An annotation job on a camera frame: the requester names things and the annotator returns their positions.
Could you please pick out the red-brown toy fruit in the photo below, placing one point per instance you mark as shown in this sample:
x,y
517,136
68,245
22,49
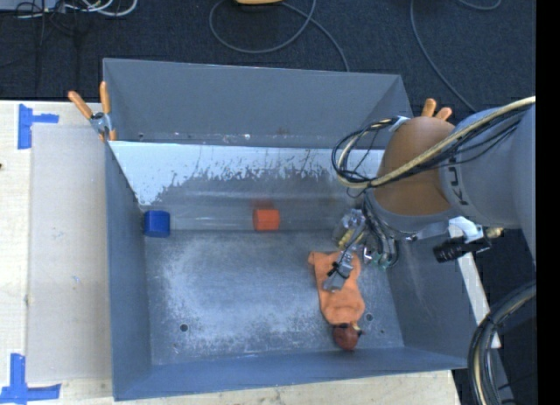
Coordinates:
x,y
345,337

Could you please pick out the blue cube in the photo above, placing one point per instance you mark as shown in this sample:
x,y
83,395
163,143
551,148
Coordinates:
x,y
156,224

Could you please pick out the pale flat board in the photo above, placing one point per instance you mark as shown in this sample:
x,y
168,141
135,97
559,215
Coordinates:
x,y
65,241

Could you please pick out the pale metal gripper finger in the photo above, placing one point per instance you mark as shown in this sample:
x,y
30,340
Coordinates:
x,y
334,275
342,281

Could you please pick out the orange cloth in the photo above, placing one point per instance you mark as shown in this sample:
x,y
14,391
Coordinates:
x,y
343,302

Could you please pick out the orange cube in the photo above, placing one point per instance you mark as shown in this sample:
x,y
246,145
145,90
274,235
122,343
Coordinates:
x,y
266,220

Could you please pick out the grey metal bin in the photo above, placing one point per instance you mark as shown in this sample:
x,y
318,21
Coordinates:
x,y
236,289

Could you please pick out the black cylinder on white bracket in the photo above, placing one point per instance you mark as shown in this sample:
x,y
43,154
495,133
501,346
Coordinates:
x,y
455,249

